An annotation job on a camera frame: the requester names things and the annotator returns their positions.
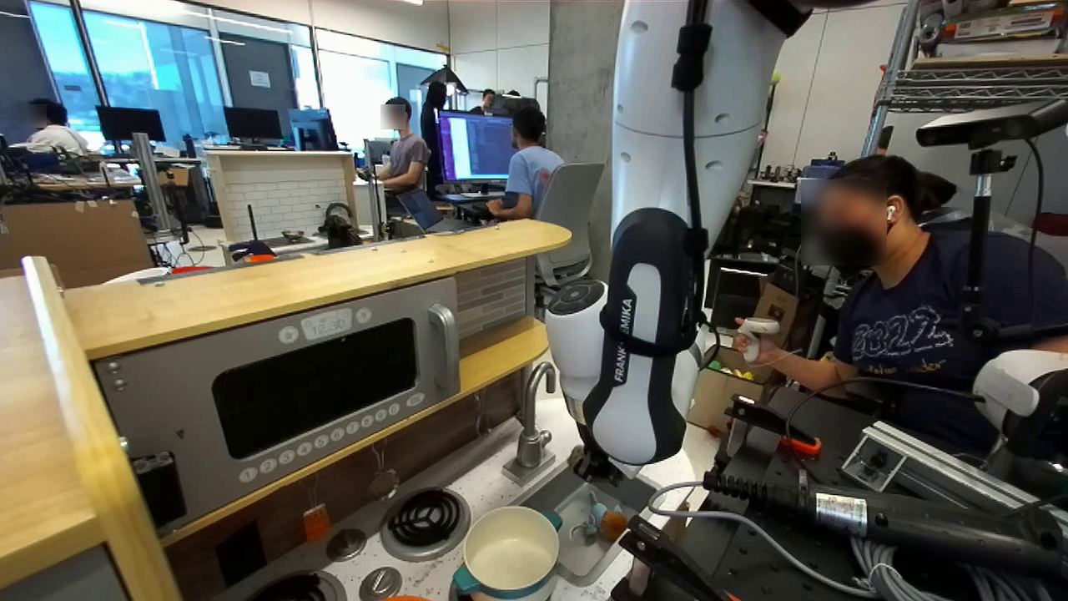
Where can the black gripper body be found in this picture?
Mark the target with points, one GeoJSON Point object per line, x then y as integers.
{"type": "Point", "coordinates": [594, 462]}

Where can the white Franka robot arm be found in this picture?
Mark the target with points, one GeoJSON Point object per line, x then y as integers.
{"type": "Point", "coordinates": [680, 110]}

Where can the grey toy faucet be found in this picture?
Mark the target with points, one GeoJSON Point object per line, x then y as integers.
{"type": "Point", "coordinates": [533, 434]}

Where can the grey toy sink basin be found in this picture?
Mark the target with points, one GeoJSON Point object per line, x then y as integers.
{"type": "Point", "coordinates": [579, 534]}

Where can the orange plastic bowl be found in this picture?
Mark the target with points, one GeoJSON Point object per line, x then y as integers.
{"type": "Point", "coordinates": [400, 597]}

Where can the grey toy microwave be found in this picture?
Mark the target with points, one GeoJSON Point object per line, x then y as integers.
{"type": "Point", "coordinates": [277, 389]}

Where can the white toy kitchen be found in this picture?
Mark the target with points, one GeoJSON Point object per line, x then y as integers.
{"type": "Point", "coordinates": [277, 189]}

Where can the white hand controller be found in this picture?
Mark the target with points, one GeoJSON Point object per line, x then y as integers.
{"type": "Point", "coordinates": [759, 329]}

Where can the grey stove knob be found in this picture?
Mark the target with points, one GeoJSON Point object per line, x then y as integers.
{"type": "Point", "coordinates": [344, 541]}
{"type": "Point", "coordinates": [381, 582]}

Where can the small orange tag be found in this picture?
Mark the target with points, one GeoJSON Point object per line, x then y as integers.
{"type": "Point", "coordinates": [314, 521]}

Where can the black cylindrical tool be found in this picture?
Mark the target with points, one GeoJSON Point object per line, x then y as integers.
{"type": "Point", "coordinates": [890, 517]}

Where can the person in blue shirt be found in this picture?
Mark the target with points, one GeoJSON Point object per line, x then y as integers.
{"type": "Point", "coordinates": [528, 169]}

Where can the lit computer monitor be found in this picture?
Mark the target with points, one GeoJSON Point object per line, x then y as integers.
{"type": "Point", "coordinates": [477, 145]}

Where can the black kettle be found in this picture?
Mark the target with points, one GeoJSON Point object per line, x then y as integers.
{"type": "Point", "coordinates": [337, 223]}

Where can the person in grey shirt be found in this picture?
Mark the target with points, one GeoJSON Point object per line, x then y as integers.
{"type": "Point", "coordinates": [406, 169]}

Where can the operator in navy shirt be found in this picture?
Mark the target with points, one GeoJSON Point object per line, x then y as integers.
{"type": "Point", "coordinates": [934, 335]}

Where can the plain cardboard box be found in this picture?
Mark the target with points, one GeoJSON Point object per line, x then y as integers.
{"type": "Point", "coordinates": [67, 239]}

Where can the person in white shirt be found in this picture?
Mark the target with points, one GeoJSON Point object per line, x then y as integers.
{"type": "Point", "coordinates": [56, 128]}

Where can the aluminium rail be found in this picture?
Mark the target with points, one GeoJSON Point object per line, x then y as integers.
{"type": "Point", "coordinates": [923, 454]}

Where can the small square wall fixture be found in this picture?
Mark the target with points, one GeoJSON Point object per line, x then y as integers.
{"type": "Point", "coordinates": [159, 487]}

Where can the black camera on stand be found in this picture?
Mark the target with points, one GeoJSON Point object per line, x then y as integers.
{"type": "Point", "coordinates": [987, 128]}

